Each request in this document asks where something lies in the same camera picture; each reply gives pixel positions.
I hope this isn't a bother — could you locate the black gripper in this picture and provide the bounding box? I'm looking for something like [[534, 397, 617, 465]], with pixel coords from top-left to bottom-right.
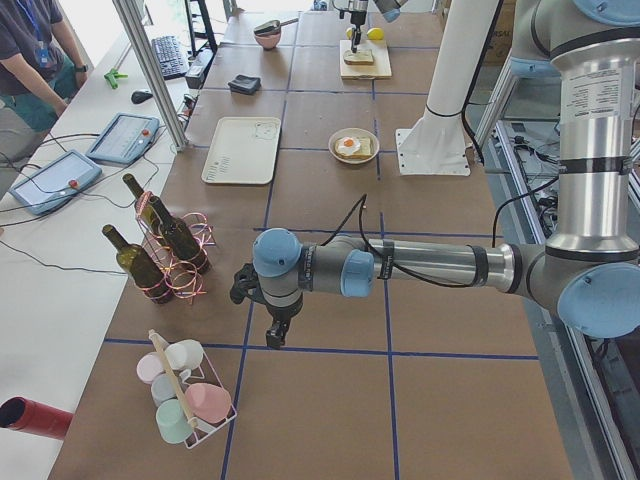
[[333, 0, 368, 53], [229, 263, 302, 349]]

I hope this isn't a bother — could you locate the white plate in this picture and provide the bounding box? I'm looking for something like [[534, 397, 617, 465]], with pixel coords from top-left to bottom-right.
[[328, 127, 380, 165]]

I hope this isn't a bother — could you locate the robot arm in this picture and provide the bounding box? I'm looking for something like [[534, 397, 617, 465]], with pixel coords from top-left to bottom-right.
[[331, 0, 406, 53], [230, 1, 639, 348]]

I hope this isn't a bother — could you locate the cream serving tray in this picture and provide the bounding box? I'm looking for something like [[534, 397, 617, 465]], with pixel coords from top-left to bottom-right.
[[201, 117, 281, 185]]

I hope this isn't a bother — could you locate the wooden cutting board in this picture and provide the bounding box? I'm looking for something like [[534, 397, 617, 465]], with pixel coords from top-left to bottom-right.
[[339, 40, 392, 79]]

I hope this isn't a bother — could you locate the metal scoop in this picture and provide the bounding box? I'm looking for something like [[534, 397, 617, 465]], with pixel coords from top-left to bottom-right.
[[253, 18, 299, 36]]

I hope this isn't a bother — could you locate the pink bowl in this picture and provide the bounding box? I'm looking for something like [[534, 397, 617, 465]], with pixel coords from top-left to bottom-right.
[[254, 32, 281, 50]]

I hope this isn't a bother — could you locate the white cup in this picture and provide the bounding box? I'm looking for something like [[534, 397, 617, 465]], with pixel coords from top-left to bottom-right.
[[164, 339, 204, 370]]

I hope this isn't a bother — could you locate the pink cup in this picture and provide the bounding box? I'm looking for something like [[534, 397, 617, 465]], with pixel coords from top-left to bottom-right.
[[185, 383, 232, 423]]

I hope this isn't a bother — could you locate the bread slice with egg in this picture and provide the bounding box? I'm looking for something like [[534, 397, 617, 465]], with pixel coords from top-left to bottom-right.
[[334, 136, 374, 160]]

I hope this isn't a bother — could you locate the folded grey cloth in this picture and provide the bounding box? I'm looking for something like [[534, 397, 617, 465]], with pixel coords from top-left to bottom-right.
[[228, 74, 261, 95]]

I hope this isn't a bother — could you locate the grey cup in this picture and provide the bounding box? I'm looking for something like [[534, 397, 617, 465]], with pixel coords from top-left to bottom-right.
[[151, 373, 176, 407]]

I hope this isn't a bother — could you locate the lilac cup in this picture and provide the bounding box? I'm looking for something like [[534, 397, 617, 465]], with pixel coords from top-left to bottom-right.
[[136, 352, 165, 385]]

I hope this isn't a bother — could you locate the mint green cup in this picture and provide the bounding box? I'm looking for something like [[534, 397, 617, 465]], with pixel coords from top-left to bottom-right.
[[155, 398, 193, 444]]

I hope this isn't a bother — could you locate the green wine bottle middle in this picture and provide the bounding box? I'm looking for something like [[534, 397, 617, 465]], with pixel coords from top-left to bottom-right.
[[149, 195, 211, 274]]

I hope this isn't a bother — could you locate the green wine bottle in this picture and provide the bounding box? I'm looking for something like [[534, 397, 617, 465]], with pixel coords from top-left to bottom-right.
[[102, 224, 173, 304], [149, 195, 211, 274], [122, 173, 161, 238]]

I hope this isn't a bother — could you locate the green wine bottle front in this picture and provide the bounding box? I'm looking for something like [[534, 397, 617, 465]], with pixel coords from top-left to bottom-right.
[[102, 224, 173, 304]]

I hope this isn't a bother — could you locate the green wine bottle back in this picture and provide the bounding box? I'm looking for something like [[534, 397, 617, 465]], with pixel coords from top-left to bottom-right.
[[122, 173, 161, 238]]

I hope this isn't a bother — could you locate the black keyboard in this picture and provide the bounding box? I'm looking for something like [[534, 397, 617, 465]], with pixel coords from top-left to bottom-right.
[[151, 35, 189, 80]]

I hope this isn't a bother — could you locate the black computer mouse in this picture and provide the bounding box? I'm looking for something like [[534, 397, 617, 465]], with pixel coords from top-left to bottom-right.
[[130, 89, 153, 105]]

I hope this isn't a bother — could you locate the green clamp tool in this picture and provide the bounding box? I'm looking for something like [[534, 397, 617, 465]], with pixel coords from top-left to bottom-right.
[[103, 68, 128, 89]]

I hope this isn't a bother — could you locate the far teach pendant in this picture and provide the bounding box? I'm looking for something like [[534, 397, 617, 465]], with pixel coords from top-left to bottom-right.
[[86, 113, 160, 166]]

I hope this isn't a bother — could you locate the teach pendant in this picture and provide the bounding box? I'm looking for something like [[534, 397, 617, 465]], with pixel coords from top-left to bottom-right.
[[9, 149, 102, 216], [86, 113, 160, 166]]

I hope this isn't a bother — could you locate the near teach pendant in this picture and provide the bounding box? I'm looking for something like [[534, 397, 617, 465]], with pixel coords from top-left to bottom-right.
[[9, 149, 102, 216]]

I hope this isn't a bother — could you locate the red cylinder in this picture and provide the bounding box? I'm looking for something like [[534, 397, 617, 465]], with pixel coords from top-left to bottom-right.
[[1, 397, 73, 440]]

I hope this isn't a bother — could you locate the person at table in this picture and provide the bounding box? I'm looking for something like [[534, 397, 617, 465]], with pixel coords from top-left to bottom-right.
[[1, 0, 89, 132]]

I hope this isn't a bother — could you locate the grey office chair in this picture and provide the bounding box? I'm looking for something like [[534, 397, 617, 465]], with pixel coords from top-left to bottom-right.
[[0, 107, 38, 161]]

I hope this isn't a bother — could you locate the white wire cup rack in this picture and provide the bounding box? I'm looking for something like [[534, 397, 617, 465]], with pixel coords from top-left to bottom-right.
[[136, 330, 237, 449]]

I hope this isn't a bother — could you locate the copper wire bottle rack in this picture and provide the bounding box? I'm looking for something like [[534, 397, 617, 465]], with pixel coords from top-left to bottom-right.
[[135, 191, 216, 304]]

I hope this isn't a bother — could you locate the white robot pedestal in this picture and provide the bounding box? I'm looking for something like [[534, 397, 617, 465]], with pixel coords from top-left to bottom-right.
[[396, 0, 501, 176]]

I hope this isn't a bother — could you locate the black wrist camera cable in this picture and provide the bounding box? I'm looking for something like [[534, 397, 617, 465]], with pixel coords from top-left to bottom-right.
[[319, 193, 564, 289]]

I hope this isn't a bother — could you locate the aluminium frame post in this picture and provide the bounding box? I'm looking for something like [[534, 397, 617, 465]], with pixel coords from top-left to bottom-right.
[[112, 0, 188, 152]]

